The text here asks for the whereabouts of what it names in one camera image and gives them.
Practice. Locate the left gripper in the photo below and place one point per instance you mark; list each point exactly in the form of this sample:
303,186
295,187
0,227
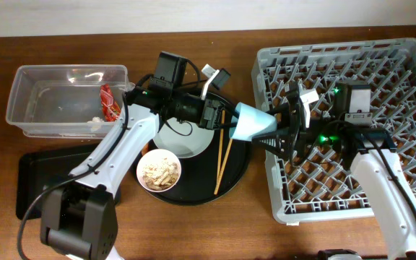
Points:
214,105

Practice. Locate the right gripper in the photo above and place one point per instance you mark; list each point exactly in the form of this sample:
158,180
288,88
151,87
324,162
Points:
293,134

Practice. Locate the light blue cup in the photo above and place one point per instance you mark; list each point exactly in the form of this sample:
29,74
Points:
251,122

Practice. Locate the wooden chopstick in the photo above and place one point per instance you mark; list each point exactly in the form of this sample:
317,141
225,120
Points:
222,167
219,157

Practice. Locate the red snack wrapper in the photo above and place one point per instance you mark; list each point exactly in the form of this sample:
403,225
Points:
110,108

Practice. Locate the white tissue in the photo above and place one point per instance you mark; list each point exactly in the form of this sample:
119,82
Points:
96,120

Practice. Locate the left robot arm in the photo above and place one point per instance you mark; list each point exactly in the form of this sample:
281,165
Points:
78,212

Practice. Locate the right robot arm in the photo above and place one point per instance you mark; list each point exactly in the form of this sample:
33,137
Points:
368,153

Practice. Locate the grey dishwasher rack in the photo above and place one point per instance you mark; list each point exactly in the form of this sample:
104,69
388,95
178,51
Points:
321,189

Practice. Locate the grey plate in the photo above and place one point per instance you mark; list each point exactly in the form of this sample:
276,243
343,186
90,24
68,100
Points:
188,140

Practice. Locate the round black tray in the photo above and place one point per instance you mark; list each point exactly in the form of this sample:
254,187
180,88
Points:
197,183

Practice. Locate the white bowl with food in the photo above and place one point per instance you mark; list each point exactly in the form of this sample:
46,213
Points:
158,170

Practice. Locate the clear plastic bin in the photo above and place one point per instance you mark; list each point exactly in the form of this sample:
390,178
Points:
57,101

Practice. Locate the black rectangular tray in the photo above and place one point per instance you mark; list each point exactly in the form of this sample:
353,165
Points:
37,169

